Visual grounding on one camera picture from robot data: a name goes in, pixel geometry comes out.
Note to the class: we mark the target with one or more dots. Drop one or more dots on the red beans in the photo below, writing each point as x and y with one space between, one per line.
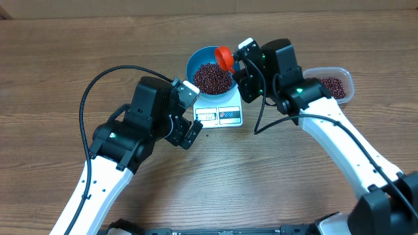
212 80

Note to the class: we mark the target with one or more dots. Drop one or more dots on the blue bowl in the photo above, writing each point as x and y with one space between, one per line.
202 56

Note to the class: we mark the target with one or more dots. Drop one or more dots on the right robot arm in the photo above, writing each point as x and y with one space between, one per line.
386 197

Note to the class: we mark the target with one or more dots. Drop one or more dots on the white digital kitchen scale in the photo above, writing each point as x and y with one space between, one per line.
219 111

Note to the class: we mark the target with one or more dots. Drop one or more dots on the red measuring scoop blue handle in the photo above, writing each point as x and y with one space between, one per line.
224 58

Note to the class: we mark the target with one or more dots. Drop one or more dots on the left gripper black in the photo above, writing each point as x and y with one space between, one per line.
182 131

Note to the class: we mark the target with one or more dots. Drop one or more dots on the clear plastic container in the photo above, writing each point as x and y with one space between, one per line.
338 80

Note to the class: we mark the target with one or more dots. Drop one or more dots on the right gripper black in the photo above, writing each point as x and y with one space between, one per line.
247 70

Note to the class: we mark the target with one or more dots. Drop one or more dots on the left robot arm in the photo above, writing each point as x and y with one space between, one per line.
121 144

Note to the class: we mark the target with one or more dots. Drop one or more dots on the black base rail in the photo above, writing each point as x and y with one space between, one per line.
124 227

